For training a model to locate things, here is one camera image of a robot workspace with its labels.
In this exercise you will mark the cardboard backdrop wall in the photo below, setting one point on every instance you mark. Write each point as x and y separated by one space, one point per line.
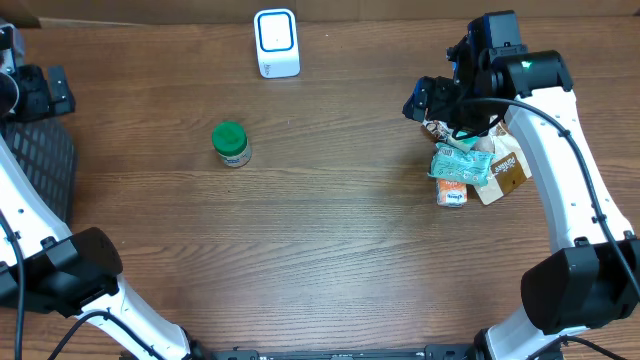
33 12

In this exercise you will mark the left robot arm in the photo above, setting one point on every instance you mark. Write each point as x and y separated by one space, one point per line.
45 267

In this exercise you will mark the orange snack packet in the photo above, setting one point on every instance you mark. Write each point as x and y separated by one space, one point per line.
451 193

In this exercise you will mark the dark grey mesh basket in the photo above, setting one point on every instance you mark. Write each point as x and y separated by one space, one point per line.
46 153

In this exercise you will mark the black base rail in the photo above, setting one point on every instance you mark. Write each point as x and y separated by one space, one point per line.
340 355

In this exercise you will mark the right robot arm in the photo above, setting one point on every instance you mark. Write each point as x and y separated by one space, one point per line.
591 277

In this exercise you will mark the green lid jar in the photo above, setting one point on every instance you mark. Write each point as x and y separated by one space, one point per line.
230 141

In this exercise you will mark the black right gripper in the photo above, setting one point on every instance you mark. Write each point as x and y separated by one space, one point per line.
432 103

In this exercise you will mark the teal snack packet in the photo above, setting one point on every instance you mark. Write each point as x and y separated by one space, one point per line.
452 164

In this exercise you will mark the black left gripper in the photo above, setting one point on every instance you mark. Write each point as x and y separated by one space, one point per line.
42 104

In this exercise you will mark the Panitee bread bag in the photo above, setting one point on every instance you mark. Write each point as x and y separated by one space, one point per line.
509 169

